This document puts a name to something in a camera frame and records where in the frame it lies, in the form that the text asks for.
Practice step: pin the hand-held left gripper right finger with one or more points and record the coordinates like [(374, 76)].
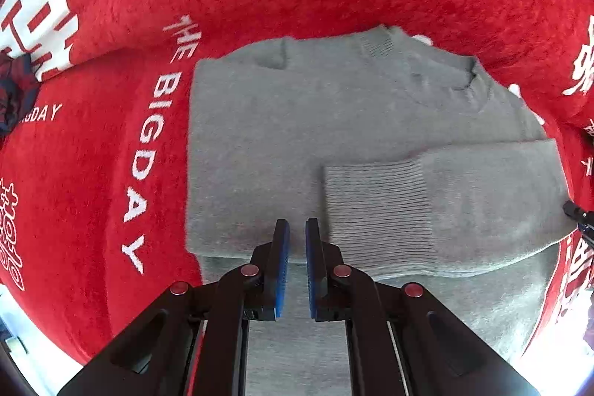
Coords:
[(313, 270)]

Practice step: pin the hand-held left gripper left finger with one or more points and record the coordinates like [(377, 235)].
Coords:
[(281, 266)]

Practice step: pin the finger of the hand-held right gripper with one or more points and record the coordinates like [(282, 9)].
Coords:
[(588, 234), (580, 212)]

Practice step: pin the grey knit sweater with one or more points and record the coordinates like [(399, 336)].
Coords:
[(287, 131)]

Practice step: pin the red printed blanket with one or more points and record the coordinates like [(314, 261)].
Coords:
[(93, 201)]

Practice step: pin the dark patterned cloth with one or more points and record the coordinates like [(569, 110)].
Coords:
[(13, 94)]

